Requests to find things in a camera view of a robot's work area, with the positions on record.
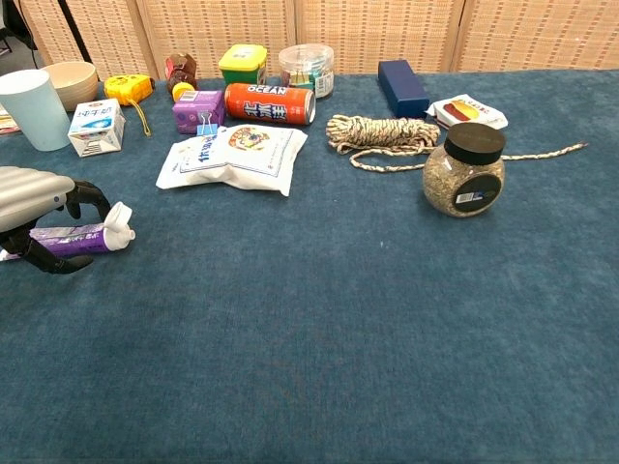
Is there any beige speckled rope coil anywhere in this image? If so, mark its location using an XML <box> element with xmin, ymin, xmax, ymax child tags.
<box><xmin>325</xmin><ymin>113</ymin><xmax>589</xmax><ymax>174</ymax></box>

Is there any yellow tape measure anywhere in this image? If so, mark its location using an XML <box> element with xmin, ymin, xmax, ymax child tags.
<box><xmin>103</xmin><ymin>73</ymin><xmax>157</xmax><ymax>137</ymax></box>

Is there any blue binder clip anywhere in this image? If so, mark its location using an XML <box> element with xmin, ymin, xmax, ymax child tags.
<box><xmin>195</xmin><ymin>110</ymin><xmax>228</xmax><ymax>137</ymax></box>

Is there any light blue plastic cup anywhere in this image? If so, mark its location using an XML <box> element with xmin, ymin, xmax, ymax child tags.
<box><xmin>0</xmin><ymin>69</ymin><xmax>73</xmax><ymax>153</ymax></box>

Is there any white blue milk carton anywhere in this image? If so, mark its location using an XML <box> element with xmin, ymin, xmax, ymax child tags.
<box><xmin>67</xmin><ymin>98</ymin><xmax>127</xmax><ymax>159</ymax></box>

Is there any bamboo folding screen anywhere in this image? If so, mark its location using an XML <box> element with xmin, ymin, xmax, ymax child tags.
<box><xmin>18</xmin><ymin>0</ymin><xmax>619</xmax><ymax>81</ymax></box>

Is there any purple drink carton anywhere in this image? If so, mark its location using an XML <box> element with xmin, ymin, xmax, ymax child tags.
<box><xmin>171</xmin><ymin>89</ymin><xmax>227</xmax><ymax>135</ymax></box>

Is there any blue table cloth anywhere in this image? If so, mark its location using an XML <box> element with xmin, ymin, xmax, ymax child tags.
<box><xmin>0</xmin><ymin>69</ymin><xmax>619</xmax><ymax>464</ymax></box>

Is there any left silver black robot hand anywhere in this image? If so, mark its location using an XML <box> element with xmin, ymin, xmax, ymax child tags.
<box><xmin>0</xmin><ymin>165</ymin><xmax>111</xmax><ymax>276</ymax></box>

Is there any glass jar black lid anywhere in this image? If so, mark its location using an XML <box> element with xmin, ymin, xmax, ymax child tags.
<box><xmin>422</xmin><ymin>122</ymin><xmax>507</xmax><ymax>218</ymax></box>

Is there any beige bowl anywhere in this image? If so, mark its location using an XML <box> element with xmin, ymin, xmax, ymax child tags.
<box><xmin>41</xmin><ymin>61</ymin><xmax>100</xmax><ymax>113</ymax></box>

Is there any white red snack packet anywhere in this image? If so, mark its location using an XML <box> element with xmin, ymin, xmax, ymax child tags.
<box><xmin>425</xmin><ymin>93</ymin><xmax>510</xmax><ymax>131</ymax></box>

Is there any white printed food bag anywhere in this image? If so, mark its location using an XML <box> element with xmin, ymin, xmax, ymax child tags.
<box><xmin>155</xmin><ymin>123</ymin><xmax>310</xmax><ymax>198</ymax></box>

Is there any navy blue long box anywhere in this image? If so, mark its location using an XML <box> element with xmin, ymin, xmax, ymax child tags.
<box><xmin>377</xmin><ymin>59</ymin><xmax>431</xmax><ymax>120</ymax></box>

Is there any orange drink can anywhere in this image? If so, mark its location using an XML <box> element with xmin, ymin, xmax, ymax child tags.
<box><xmin>223</xmin><ymin>82</ymin><xmax>317</xmax><ymax>127</ymax></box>

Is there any brown bottle yellow cap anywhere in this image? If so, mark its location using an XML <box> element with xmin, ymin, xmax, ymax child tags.
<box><xmin>164</xmin><ymin>52</ymin><xmax>199</xmax><ymax>102</ymax></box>

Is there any green box yellow lid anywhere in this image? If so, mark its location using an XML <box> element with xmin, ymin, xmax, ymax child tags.
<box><xmin>218</xmin><ymin>43</ymin><xmax>269</xmax><ymax>88</ymax></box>

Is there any purple white toothpaste tube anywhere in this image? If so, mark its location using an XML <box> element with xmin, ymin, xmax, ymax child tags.
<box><xmin>0</xmin><ymin>201</ymin><xmax>136</xmax><ymax>262</ymax></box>

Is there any clear tub of clips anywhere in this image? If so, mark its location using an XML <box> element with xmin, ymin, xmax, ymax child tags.
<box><xmin>278</xmin><ymin>43</ymin><xmax>336</xmax><ymax>100</ymax></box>

